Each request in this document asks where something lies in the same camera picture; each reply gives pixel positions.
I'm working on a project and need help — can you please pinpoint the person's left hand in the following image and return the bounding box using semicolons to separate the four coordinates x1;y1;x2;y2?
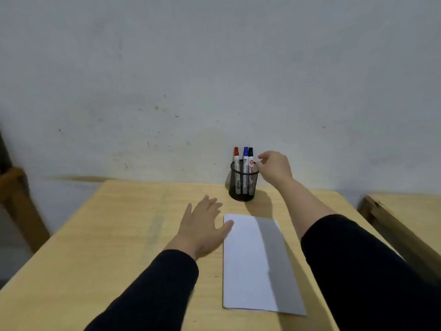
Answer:
164;194;235;261

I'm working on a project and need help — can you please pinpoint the person's right hand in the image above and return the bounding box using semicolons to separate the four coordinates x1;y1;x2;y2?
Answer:
256;150;294;191

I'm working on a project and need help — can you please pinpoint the black marker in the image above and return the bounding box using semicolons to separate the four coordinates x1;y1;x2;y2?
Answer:
248;147;255;195

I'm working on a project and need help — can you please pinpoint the blue marker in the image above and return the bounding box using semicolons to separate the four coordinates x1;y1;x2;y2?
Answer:
242;146;250;195

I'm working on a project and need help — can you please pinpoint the red marker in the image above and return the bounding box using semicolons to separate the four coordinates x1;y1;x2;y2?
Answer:
233;147;242;195

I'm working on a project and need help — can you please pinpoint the black mesh pen holder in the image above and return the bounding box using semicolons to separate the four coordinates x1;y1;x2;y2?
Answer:
228;161;260;203

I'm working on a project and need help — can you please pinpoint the white paper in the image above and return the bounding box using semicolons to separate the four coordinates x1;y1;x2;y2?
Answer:
222;213;307;317

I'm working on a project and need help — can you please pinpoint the person's left forearm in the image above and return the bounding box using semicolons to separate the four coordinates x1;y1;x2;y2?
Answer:
84;244;200;331

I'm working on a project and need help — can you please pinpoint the person's right forearm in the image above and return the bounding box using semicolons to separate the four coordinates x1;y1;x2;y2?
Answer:
275;178;441;331

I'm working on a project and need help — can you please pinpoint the light wooden side table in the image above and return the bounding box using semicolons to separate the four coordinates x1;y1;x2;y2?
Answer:
357;193;441;287

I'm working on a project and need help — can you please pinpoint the brown wooden side table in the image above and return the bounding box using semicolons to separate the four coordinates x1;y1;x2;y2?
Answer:
0;167;51;254

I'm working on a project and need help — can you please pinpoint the grey flat object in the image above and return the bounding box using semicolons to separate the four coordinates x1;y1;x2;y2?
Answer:
0;131;13;175

